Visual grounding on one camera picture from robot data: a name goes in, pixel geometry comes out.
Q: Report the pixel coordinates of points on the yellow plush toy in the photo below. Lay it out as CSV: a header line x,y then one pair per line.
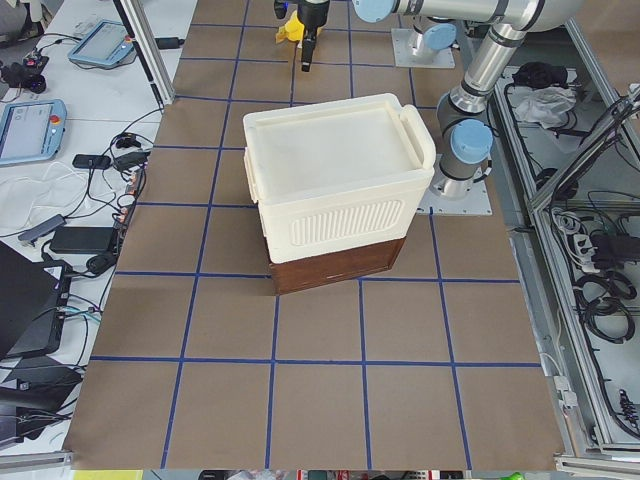
x,y
292,30

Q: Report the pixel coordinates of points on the black laptop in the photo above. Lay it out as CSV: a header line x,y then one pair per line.
x,y
32,297

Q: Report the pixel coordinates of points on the blue teach pendant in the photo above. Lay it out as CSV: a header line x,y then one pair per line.
x,y
32,131
106,46

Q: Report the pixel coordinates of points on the black power adapter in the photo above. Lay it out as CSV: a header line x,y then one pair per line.
x,y
82,240

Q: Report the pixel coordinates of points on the aluminium frame post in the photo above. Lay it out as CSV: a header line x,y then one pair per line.
x,y
135,21

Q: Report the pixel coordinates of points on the white crumpled cloth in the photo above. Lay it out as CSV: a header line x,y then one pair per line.
x,y
548,107

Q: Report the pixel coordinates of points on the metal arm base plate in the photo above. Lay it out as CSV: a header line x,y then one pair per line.
x,y
448,197

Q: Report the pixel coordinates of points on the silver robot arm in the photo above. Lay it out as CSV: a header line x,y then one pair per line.
x,y
376,11
468,140

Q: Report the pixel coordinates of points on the cream plastic storage box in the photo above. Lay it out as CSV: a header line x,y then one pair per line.
x,y
338,175

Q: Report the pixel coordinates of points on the brown wooden drawer cabinet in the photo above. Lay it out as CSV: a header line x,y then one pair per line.
x,y
316,271

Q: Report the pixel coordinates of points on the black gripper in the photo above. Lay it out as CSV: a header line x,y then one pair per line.
x,y
313,15

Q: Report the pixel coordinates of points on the upper blue teach pendant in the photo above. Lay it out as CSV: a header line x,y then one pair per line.
x,y
106,46

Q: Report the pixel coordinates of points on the lower blue teach pendant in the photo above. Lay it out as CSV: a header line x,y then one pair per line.
x,y
32,131

